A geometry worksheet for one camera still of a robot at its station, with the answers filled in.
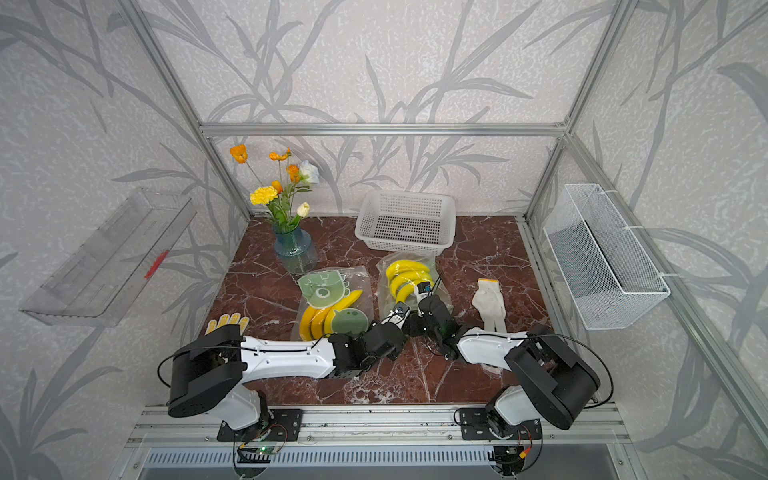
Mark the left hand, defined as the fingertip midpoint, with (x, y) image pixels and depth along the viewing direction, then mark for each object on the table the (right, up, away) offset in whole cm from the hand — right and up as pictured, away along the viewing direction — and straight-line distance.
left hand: (402, 329), depth 83 cm
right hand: (+1, +3, +7) cm, 8 cm away
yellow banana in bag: (0, +17, +14) cm, 22 cm away
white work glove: (+29, +5, +14) cm, 32 cm away
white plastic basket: (+1, +32, +36) cm, 49 cm away
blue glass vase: (-35, +21, +13) cm, 43 cm away
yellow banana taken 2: (+1, +13, +15) cm, 20 cm away
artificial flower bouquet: (-37, +33, +10) cm, 51 cm away
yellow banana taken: (+2, +9, +14) cm, 16 cm away
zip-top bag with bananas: (-5, +5, +13) cm, 15 cm away
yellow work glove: (-56, 0, +9) cm, 57 cm away
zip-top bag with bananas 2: (-22, +6, +8) cm, 24 cm away
